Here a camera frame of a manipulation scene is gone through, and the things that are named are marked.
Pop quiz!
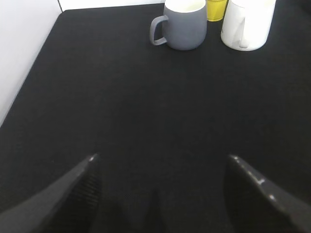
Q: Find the yellow paper cup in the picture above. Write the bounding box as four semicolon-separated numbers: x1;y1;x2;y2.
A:
206;0;227;22

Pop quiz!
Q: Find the grey ceramic mug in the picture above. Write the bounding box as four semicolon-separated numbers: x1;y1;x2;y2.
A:
149;0;207;50

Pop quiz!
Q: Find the white ceramic mug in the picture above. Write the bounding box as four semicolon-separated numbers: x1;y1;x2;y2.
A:
221;0;276;51

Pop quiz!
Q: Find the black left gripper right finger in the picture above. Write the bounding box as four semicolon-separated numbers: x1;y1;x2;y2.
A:
225;155;311;233

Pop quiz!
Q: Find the black table mat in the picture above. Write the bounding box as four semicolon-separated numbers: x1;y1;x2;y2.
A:
0;0;311;233

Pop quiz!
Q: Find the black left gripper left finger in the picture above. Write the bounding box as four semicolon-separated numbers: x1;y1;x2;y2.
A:
0;154;101;233

